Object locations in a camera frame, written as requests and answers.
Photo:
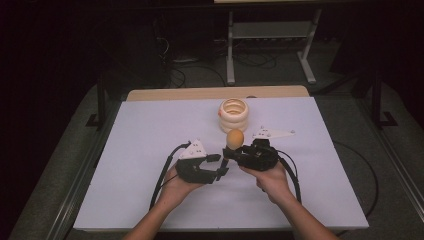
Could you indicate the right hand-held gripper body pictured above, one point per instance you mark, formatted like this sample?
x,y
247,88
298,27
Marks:
x,y
258,156

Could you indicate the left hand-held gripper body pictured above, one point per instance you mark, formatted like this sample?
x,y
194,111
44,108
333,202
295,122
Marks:
x,y
193,170

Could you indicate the person's left hand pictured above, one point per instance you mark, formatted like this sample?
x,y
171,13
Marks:
x,y
176,190

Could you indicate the person's right hand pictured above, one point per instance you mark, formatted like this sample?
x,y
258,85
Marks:
x,y
273,183

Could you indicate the beige ringed brush holder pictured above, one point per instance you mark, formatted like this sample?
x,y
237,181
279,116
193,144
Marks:
x,y
233,115

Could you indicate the white table board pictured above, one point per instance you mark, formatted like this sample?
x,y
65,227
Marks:
x,y
133,133

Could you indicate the white metal stand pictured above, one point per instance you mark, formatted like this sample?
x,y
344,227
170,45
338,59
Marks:
x,y
230,66

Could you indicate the black metal stand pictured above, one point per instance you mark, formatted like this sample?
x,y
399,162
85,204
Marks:
x,y
101,106
376,106

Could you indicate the aluminium frame rail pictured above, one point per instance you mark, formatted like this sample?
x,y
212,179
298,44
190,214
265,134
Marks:
x,y
83,180
393,156

